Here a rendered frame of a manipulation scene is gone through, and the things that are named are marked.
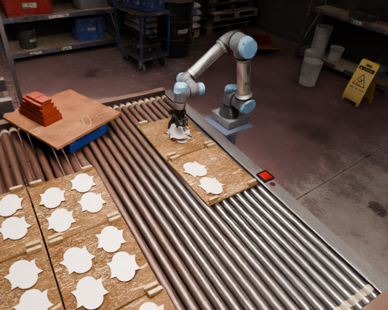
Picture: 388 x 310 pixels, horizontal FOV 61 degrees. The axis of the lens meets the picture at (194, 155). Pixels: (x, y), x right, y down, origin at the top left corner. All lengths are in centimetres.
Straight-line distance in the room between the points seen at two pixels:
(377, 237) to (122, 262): 239
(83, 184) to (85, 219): 24
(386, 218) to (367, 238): 36
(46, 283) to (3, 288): 16
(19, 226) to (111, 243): 43
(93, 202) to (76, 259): 33
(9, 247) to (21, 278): 18
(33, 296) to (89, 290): 20
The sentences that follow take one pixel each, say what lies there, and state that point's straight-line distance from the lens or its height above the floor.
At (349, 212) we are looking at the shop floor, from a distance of 341.
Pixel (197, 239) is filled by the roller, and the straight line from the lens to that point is 160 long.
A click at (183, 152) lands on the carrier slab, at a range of 205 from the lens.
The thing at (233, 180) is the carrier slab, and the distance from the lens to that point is 189.
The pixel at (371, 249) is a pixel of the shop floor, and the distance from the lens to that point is 320.
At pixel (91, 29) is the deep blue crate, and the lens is 615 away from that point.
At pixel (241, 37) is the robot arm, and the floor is 156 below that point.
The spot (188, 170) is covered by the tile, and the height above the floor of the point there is 94.
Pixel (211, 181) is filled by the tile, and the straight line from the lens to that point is 185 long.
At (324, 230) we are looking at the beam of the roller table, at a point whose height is 91.
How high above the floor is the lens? 218
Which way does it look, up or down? 38 degrees down
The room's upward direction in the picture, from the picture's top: 5 degrees clockwise
